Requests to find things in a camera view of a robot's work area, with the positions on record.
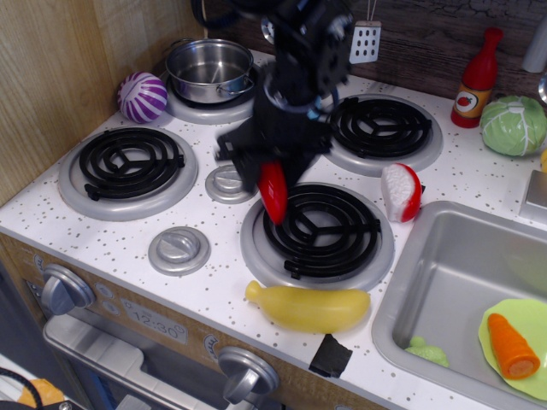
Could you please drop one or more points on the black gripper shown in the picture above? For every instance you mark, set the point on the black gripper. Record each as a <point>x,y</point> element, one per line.
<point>277,130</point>

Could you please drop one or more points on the red toy chili pepper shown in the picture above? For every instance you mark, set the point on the red toy chili pepper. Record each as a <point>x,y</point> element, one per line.
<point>273,189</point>

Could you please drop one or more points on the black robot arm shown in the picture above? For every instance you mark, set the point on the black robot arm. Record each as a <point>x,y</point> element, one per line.
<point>312,57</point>

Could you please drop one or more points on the silver stovetop knob middle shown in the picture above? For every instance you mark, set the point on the silver stovetop knob middle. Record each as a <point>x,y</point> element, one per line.
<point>224,185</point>

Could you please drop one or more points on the silver stovetop knob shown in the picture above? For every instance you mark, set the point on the silver stovetop knob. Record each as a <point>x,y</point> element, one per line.
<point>224,185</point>
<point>179,251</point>

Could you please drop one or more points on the front right black burner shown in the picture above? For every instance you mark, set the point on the front right black burner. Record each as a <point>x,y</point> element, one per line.
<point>331,238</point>

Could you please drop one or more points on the black burner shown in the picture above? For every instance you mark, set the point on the black burner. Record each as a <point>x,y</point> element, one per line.
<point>331,238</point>
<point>372,131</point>
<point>127,173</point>

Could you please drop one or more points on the back right black burner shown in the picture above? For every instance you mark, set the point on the back right black burner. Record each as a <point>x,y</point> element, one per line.
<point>372,131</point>

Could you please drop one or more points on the stainless steel pot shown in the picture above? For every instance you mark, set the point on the stainless steel pot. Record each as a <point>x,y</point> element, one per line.
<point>210,70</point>

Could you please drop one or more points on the silver stovetop knob front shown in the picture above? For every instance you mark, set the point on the silver stovetop knob front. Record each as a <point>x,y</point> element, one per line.
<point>179,251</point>

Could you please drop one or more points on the red white toy radish slice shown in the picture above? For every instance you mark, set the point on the red white toy radish slice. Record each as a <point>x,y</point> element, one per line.
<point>402,191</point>

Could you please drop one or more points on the hanging metal slotted ladle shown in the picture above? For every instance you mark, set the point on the hanging metal slotted ladle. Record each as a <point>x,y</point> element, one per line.
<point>267,28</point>

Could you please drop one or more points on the front left black burner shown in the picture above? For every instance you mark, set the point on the front left black burner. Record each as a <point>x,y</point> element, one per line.
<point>127,173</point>

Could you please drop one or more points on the purple white striped ball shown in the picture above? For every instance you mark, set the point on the purple white striped ball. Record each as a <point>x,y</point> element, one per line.
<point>142,97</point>

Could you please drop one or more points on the hanging metal slotted spatula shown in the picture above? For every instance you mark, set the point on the hanging metal slotted spatula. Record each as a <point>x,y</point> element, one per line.
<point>366,38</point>

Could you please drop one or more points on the yellow toy banana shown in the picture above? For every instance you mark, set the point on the yellow toy banana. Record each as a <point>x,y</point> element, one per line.
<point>310,311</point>

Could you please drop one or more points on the oven clock display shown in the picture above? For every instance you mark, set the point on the oven clock display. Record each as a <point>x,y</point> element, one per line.
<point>156,322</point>

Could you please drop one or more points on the black tape patch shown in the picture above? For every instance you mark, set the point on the black tape patch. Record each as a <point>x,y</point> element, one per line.
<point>331,358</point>

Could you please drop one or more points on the silver toy sink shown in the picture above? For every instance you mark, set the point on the silver toy sink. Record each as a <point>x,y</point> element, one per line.
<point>458,262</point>

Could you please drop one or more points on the right silver oven knob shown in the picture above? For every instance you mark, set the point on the right silver oven knob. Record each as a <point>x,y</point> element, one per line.
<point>247,374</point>

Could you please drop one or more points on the silver oven knob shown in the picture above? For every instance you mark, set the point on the silver oven knob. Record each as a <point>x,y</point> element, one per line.
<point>64,290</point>
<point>247,374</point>

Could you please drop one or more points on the red toy ketchup bottle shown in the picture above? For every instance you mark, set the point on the red toy ketchup bottle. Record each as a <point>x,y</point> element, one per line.
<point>477,83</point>

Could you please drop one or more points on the small green toy vegetable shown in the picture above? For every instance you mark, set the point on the small green toy vegetable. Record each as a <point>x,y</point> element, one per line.
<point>419,346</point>

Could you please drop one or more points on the left silver oven knob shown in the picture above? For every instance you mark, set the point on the left silver oven knob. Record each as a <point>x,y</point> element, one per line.
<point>64,290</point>

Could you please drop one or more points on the green toy cabbage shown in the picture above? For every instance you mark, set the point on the green toy cabbage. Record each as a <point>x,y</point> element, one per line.
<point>513,125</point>

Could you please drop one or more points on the silver faucet base block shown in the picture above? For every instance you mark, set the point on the silver faucet base block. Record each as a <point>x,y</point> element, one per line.
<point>533,205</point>

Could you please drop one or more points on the yellow toy at edge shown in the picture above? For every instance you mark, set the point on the yellow toy at edge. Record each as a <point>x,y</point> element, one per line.
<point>543,161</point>

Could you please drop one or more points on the silver toy faucet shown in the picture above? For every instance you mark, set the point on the silver toy faucet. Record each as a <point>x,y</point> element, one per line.
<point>534,60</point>

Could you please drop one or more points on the light green plastic plate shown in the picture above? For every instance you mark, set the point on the light green plastic plate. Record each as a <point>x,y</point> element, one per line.
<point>528,317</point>

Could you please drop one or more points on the orange toy carrot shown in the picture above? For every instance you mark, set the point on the orange toy carrot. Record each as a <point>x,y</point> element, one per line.
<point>515,358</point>

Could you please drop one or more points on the orange toy on floor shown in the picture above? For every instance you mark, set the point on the orange toy on floor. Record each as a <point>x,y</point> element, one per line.
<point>48,393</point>

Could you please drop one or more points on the silver oven door handle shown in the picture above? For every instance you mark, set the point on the silver oven door handle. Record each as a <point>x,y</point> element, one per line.
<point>136,373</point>

